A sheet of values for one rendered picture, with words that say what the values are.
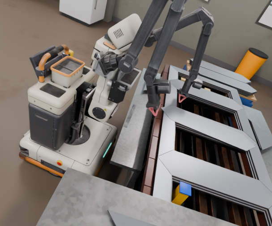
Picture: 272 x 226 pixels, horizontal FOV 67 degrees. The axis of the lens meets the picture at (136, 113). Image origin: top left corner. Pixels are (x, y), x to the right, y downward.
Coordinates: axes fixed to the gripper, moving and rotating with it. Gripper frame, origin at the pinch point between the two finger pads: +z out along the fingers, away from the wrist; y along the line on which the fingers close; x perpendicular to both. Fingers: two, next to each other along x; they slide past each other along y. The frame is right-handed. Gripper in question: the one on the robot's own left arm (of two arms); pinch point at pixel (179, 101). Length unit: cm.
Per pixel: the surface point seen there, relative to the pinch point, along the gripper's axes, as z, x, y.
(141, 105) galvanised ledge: 16.0, 27.6, 5.2
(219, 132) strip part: 5.6, -31.9, -18.9
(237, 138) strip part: 5.9, -45.7, -18.7
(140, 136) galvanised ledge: 24.7, 21.5, -30.0
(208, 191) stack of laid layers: 19, -20, -69
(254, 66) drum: -25, -174, 302
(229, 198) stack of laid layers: 20, -32, -69
